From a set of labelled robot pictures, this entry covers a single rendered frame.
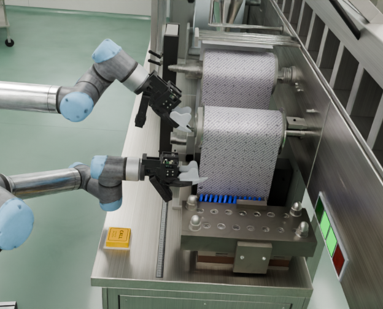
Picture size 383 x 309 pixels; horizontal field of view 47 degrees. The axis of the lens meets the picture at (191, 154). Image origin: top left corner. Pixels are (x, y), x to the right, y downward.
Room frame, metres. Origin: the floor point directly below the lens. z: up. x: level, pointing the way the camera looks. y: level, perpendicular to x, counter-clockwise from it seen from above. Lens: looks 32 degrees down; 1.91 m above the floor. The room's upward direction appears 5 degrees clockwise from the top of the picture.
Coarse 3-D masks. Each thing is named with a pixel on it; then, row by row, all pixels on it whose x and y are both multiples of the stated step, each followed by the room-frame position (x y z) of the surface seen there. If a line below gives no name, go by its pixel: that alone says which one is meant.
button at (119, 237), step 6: (114, 228) 1.07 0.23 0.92; (120, 228) 1.07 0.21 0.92; (126, 228) 1.07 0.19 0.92; (108, 234) 1.04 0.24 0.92; (114, 234) 1.04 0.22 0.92; (120, 234) 1.04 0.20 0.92; (126, 234) 1.04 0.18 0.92; (108, 240) 1.01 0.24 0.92; (114, 240) 1.01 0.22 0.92; (120, 240) 1.01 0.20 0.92; (126, 240) 1.02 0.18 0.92; (108, 246) 1.00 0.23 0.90; (114, 246) 1.00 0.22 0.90; (120, 246) 1.01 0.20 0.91; (126, 246) 1.01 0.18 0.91
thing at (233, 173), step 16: (208, 160) 1.15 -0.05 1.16; (224, 160) 1.15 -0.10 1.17; (240, 160) 1.15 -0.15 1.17; (256, 160) 1.16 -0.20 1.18; (272, 160) 1.16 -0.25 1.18; (208, 176) 1.15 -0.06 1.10; (224, 176) 1.15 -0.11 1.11; (240, 176) 1.15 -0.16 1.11; (256, 176) 1.16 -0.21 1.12; (272, 176) 1.16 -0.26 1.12; (208, 192) 1.15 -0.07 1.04; (224, 192) 1.15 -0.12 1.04; (240, 192) 1.15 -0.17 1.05; (256, 192) 1.16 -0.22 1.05
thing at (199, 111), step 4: (200, 108) 1.22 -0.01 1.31; (200, 112) 1.19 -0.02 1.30; (200, 116) 1.18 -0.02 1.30; (200, 120) 1.17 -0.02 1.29; (200, 124) 1.16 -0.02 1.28; (200, 128) 1.16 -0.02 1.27; (200, 132) 1.15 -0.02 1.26; (196, 136) 1.16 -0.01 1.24; (200, 136) 1.15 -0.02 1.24; (196, 140) 1.16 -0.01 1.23; (200, 140) 1.16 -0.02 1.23; (280, 140) 1.16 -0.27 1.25; (280, 144) 1.17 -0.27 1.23
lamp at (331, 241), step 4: (332, 232) 0.81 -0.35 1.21; (328, 236) 0.83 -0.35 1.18; (332, 236) 0.81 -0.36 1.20; (328, 240) 0.82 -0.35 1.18; (332, 240) 0.80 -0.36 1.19; (328, 244) 0.81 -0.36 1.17; (332, 244) 0.80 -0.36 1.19; (328, 248) 0.81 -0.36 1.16; (332, 248) 0.79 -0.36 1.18; (332, 252) 0.78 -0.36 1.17
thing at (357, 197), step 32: (288, 32) 1.66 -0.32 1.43; (288, 64) 1.57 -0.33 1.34; (288, 96) 1.48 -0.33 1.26; (320, 96) 1.15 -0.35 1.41; (320, 128) 1.09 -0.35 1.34; (320, 160) 1.02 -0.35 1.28; (352, 160) 0.85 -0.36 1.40; (352, 192) 0.80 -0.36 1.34; (352, 224) 0.75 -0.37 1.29; (352, 256) 0.71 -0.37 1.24; (352, 288) 0.66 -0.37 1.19
